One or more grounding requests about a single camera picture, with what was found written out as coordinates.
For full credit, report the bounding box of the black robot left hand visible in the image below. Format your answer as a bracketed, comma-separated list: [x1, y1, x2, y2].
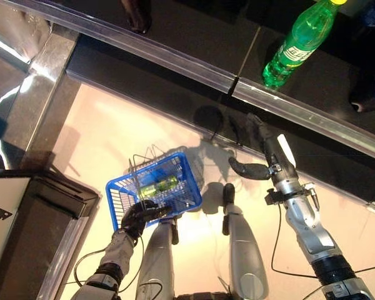
[121, 201, 173, 241]

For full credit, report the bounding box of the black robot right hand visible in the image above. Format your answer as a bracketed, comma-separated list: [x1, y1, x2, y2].
[227, 112, 298, 186]

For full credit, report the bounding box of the blue plastic shopping basket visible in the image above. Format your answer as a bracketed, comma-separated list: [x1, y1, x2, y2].
[105, 145, 204, 229]

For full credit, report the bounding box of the green soda bottle yellow cap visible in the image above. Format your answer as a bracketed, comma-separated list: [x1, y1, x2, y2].
[261, 0, 348, 88]

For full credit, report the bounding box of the green bottle in basket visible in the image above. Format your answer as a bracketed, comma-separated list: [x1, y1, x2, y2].
[139, 176, 179, 198]

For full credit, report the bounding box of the silver robot left leg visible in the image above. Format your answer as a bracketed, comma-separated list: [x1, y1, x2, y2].
[136, 217, 181, 300]

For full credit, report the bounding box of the black shelf base board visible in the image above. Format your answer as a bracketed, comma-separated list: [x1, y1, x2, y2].
[18, 168, 100, 300]
[65, 32, 375, 216]

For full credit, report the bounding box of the black robot waist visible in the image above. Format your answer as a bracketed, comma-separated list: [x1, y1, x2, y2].
[174, 292, 235, 300]

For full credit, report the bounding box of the white shelf back panel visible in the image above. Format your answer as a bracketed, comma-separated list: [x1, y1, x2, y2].
[0, 177, 31, 266]

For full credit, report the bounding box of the dark stone ledge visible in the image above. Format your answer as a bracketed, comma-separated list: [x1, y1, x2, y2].
[0, 18, 82, 169]

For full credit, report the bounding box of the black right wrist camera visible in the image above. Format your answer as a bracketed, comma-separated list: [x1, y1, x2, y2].
[264, 188, 284, 206]

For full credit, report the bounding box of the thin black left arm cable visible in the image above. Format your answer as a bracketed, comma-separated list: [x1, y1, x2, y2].
[73, 234, 144, 293]

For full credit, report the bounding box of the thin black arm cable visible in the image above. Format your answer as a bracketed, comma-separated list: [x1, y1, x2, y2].
[270, 204, 375, 282]
[73, 234, 144, 293]

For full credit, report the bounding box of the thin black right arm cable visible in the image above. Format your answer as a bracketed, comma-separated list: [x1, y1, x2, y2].
[270, 204, 375, 282]

